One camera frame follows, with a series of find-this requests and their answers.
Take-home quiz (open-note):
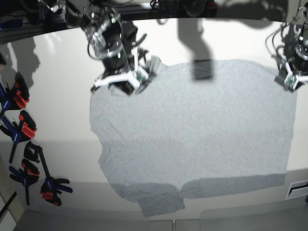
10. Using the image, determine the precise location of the lower left blue clamp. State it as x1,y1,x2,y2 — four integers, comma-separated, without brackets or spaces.
9,158,40,206

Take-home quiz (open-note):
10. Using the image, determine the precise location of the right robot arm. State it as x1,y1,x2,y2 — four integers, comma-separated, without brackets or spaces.
42,0,150,95

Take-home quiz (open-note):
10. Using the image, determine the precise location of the black strip at edge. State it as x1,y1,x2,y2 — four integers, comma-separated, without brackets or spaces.
0,192,17,216

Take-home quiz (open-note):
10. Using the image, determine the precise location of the long black bar clamp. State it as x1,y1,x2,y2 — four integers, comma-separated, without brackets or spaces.
24,141,73,206

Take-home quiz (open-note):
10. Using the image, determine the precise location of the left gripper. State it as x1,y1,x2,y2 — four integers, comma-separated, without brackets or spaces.
274,54,308,92

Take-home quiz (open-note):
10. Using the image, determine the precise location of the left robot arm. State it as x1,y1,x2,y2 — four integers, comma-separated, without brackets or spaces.
265,1,308,92

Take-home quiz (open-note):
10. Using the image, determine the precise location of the grey T-shirt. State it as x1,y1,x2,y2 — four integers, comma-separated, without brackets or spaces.
90,60,297,217

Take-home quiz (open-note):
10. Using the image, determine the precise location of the blue red clamp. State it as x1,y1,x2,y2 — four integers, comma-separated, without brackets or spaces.
0,72,29,117
0,110,37,164

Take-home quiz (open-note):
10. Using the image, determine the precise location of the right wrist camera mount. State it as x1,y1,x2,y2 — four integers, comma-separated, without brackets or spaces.
90,48,151,95

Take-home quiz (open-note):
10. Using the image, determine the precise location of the top blue red clamp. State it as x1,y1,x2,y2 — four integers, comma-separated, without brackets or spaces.
0,72,29,117

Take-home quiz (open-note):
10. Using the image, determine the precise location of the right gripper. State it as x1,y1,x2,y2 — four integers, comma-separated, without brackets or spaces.
107,48,154,95

